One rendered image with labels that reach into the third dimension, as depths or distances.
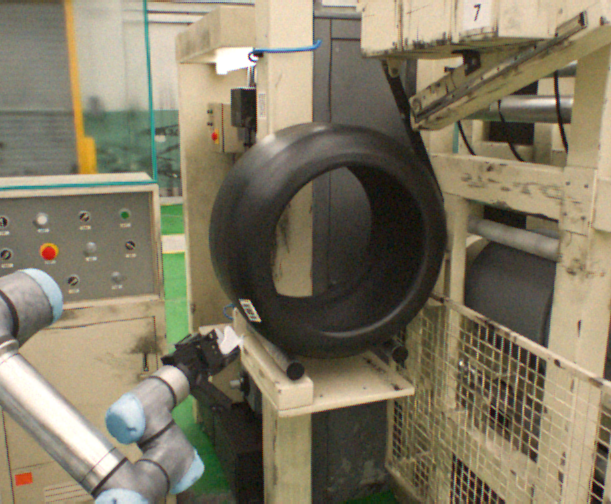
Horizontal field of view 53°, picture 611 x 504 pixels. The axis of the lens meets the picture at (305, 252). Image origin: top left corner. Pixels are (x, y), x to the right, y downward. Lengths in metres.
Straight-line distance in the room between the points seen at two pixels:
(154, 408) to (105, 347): 0.97
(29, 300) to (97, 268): 0.88
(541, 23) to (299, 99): 0.69
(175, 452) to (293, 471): 0.99
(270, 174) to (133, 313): 0.86
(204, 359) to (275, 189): 0.39
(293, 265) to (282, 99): 0.47
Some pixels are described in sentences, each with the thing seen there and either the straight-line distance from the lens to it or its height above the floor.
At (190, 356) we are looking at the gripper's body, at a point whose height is 1.04.
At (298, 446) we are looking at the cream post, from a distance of 2.03.
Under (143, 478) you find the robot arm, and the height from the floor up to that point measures 0.94.
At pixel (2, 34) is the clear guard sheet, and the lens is 1.98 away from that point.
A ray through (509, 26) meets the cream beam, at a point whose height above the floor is 1.66.
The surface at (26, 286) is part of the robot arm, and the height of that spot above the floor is 1.20.
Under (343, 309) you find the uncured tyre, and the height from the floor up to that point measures 0.94.
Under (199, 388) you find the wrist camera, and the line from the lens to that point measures 1.23.
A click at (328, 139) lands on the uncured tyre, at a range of 1.39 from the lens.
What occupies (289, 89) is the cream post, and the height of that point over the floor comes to 1.55.
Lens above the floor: 1.52
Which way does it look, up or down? 14 degrees down
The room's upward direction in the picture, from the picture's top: straight up
